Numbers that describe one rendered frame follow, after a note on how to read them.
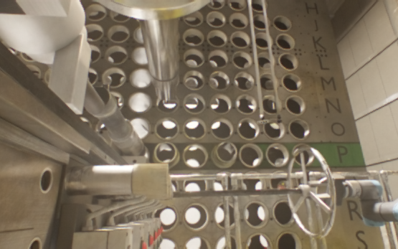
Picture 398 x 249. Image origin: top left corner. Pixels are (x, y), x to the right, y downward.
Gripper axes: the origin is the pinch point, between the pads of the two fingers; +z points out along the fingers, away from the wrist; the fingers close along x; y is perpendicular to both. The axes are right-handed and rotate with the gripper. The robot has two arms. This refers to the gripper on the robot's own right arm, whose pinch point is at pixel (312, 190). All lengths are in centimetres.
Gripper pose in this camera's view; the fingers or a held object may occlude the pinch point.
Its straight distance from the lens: 119.5
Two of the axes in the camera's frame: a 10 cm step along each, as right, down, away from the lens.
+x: -0.3, 9.8, 2.1
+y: 1.2, 2.1, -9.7
